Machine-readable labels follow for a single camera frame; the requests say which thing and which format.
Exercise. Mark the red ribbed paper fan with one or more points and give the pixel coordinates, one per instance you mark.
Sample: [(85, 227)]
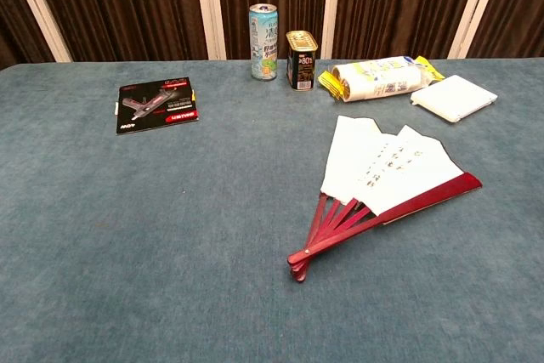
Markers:
[(382, 167)]

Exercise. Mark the gold black luncheon meat tin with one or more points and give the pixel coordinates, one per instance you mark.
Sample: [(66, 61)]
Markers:
[(301, 65)]

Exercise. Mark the light blue drink can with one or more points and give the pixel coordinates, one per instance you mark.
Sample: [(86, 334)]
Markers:
[(263, 44)]

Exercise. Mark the black glue gun box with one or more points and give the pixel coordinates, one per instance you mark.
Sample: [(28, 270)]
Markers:
[(157, 103)]

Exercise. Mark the yellow white snack package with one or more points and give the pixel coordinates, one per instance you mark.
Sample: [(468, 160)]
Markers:
[(378, 80)]

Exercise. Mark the white flat plastic box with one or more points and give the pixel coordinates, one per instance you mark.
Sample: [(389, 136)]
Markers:
[(452, 97)]

